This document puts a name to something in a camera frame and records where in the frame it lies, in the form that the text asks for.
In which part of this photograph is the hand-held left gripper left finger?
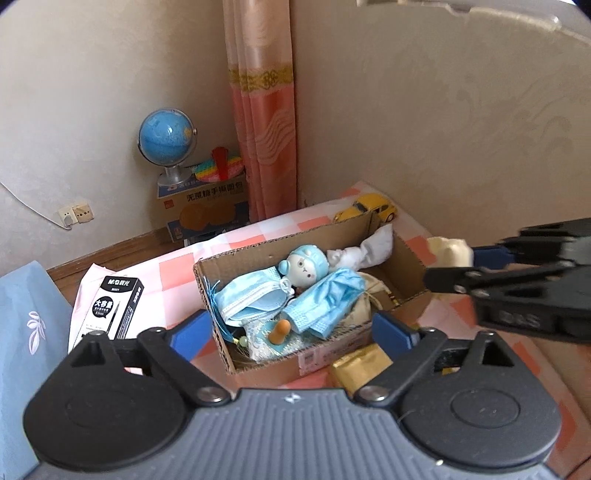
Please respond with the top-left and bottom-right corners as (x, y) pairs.
(69, 309), (232, 407)

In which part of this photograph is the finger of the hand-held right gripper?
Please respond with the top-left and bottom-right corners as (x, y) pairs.
(423, 263), (591, 301)
(471, 219), (591, 268)

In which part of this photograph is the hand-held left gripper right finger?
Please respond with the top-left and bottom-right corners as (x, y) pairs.
(353, 311), (515, 407)

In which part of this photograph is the beige cloth pouch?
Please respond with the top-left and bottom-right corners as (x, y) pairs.
(426, 236), (474, 268)

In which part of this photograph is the blue face mask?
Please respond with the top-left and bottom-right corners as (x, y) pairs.
(215, 270), (296, 326)
(283, 268), (365, 337)

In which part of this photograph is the cardboard box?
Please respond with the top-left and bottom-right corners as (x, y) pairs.
(193, 210), (432, 376)

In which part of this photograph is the green floral sachet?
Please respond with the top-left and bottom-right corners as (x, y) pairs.
(231, 318), (324, 363)

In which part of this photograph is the white knotted cloth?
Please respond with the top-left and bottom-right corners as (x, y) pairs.
(325, 224), (394, 271)

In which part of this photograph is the small orange gourd figurine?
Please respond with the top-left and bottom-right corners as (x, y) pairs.
(269, 320), (291, 346)

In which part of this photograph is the blue helmet doll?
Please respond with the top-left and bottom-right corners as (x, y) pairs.
(277, 246), (331, 291)

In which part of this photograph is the golden tissue pack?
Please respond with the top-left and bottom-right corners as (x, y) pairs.
(329, 344), (393, 393)

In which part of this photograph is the black and white pen box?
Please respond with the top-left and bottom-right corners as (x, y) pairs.
(90, 275), (146, 341)

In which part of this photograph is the white plastic packet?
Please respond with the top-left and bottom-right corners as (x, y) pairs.
(68, 263), (160, 354)

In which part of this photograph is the yellow toy car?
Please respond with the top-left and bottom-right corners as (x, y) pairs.
(333, 194), (398, 225)

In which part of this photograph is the printed cardboard carton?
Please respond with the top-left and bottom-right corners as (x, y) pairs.
(154, 171), (252, 243)

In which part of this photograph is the pink checked bedsheet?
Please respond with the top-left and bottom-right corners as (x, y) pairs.
(46, 180), (591, 480)

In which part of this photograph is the rainbow pop bubble toy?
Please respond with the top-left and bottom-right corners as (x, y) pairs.
(187, 154), (244, 183)

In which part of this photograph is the blue leaf print bag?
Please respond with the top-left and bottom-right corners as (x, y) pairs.
(0, 261), (75, 480)

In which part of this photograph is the red plastic toy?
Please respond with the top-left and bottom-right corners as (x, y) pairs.
(211, 147), (230, 181)

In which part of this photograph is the blue desk globe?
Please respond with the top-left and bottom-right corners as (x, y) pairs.
(137, 107), (199, 186)

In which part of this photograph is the pink patterned curtain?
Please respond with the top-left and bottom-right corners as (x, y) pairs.
(222, 0), (298, 221)

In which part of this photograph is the white wall cable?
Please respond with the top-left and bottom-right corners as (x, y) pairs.
(0, 181), (68, 228)

